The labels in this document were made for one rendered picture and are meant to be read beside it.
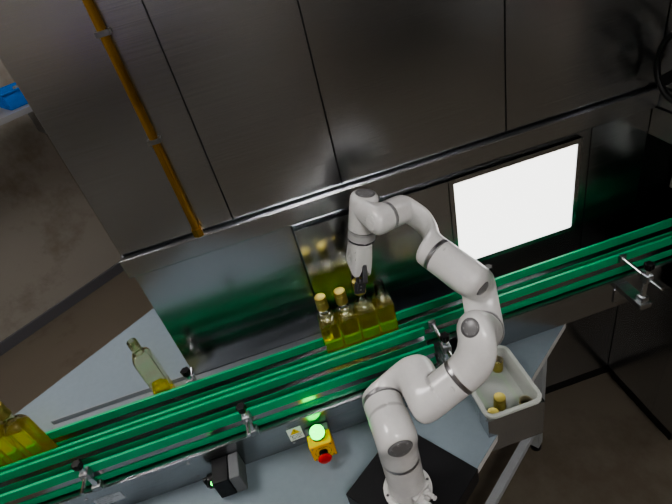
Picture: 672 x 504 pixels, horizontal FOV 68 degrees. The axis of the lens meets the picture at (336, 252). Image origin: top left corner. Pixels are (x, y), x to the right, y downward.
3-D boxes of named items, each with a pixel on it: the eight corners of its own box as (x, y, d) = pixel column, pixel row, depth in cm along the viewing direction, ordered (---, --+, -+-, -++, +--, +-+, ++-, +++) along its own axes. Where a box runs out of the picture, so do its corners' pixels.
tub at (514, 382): (505, 360, 159) (504, 342, 154) (545, 417, 141) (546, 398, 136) (454, 378, 158) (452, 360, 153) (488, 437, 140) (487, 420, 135)
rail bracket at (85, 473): (107, 481, 142) (83, 456, 134) (104, 505, 136) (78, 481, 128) (94, 485, 141) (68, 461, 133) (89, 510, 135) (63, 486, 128)
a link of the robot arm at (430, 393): (453, 384, 102) (424, 332, 115) (369, 451, 107) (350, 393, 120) (477, 400, 107) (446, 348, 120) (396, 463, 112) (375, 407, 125)
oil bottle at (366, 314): (380, 339, 161) (368, 291, 148) (385, 351, 156) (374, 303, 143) (363, 345, 160) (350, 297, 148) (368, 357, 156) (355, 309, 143)
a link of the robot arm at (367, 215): (408, 204, 121) (382, 216, 115) (404, 240, 127) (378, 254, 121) (364, 182, 130) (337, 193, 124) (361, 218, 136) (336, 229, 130)
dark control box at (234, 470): (246, 465, 150) (237, 450, 145) (248, 490, 144) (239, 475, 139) (220, 474, 149) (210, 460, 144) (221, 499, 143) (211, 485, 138)
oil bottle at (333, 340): (346, 351, 160) (331, 304, 147) (350, 364, 155) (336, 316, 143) (329, 357, 159) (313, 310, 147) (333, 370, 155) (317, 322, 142)
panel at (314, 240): (569, 224, 169) (577, 133, 149) (575, 229, 167) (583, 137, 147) (320, 309, 163) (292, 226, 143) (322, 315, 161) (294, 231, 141)
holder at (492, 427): (496, 349, 163) (495, 333, 159) (544, 417, 141) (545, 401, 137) (448, 366, 162) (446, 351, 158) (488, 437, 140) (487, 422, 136)
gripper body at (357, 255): (343, 225, 136) (341, 259, 142) (353, 245, 127) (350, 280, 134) (369, 223, 137) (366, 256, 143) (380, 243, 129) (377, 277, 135)
